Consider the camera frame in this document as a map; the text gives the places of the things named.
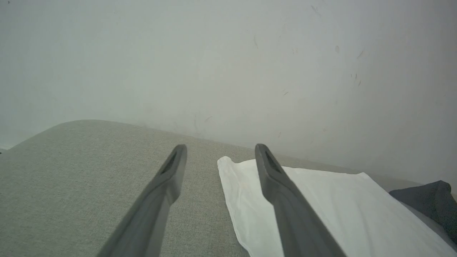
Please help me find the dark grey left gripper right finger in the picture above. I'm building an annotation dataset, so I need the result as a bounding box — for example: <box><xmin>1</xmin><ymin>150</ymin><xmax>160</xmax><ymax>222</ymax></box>
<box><xmin>255</xmin><ymin>143</ymin><xmax>347</xmax><ymax>257</ymax></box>

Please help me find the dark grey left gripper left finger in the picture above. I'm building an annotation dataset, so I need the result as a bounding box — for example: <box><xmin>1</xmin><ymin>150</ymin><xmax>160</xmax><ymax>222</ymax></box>
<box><xmin>96</xmin><ymin>144</ymin><xmax>188</xmax><ymax>257</ymax></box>

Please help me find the white shirt with black sleeves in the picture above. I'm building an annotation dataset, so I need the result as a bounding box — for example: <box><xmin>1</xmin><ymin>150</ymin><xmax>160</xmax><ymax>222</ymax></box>
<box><xmin>217</xmin><ymin>156</ymin><xmax>457</xmax><ymax>257</ymax></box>

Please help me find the grey fabric sofa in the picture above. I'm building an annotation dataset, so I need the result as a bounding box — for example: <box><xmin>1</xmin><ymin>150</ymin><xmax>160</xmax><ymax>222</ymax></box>
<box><xmin>0</xmin><ymin>120</ymin><xmax>457</xmax><ymax>257</ymax></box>

